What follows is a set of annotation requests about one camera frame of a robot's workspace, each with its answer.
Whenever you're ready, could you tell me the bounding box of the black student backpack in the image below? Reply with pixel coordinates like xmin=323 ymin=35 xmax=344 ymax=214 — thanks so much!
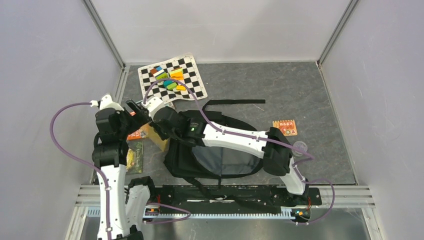
xmin=163 ymin=98 xmax=269 ymax=216

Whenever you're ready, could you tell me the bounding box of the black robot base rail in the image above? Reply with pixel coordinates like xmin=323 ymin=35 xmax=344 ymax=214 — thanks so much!
xmin=150 ymin=185 xmax=323 ymax=214

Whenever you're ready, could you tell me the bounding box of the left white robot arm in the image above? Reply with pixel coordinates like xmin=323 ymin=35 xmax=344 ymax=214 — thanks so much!
xmin=92 ymin=95 xmax=157 ymax=240

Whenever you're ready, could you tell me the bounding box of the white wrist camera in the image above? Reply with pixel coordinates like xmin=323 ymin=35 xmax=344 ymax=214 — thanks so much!
xmin=98 ymin=94 xmax=124 ymax=111
xmin=141 ymin=96 xmax=165 ymax=119

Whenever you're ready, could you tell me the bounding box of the yellow book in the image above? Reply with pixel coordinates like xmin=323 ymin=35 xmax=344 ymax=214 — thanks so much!
xmin=147 ymin=124 xmax=169 ymax=152

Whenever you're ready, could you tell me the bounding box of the orange toy brick stack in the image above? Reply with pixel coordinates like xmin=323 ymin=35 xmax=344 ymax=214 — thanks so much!
xmin=169 ymin=67 xmax=184 ymax=81

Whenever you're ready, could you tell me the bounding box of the black and white chess mat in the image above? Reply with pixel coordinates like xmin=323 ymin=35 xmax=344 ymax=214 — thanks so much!
xmin=137 ymin=53 xmax=208 ymax=103

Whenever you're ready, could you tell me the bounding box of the orange treehouse story book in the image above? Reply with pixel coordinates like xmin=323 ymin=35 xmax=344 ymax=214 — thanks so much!
xmin=126 ymin=124 xmax=148 ymax=141

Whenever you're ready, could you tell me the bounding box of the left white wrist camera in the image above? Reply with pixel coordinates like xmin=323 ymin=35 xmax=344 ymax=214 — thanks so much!
xmin=98 ymin=94 xmax=124 ymax=111

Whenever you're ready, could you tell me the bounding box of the light green flat brick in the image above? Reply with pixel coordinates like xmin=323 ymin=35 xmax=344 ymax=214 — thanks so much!
xmin=166 ymin=82 xmax=178 ymax=90

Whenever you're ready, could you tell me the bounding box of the dark green forest book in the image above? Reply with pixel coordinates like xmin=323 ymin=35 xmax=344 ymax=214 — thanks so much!
xmin=126 ymin=140 xmax=144 ymax=175

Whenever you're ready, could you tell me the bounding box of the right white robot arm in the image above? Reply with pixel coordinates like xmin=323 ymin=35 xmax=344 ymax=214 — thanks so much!
xmin=153 ymin=107 xmax=309 ymax=204

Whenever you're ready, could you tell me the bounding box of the yellow small toy brick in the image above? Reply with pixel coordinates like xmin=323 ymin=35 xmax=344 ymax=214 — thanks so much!
xmin=175 ymin=85 xmax=187 ymax=91

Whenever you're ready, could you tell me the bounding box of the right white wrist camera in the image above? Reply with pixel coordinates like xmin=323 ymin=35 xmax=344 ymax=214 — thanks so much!
xmin=141 ymin=96 xmax=165 ymax=119

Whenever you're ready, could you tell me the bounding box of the green toy brick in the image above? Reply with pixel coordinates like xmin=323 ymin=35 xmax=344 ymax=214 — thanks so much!
xmin=155 ymin=72 xmax=169 ymax=81

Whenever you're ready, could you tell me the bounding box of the teal toy brick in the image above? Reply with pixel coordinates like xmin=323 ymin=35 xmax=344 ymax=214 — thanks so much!
xmin=163 ymin=80 xmax=173 ymax=88

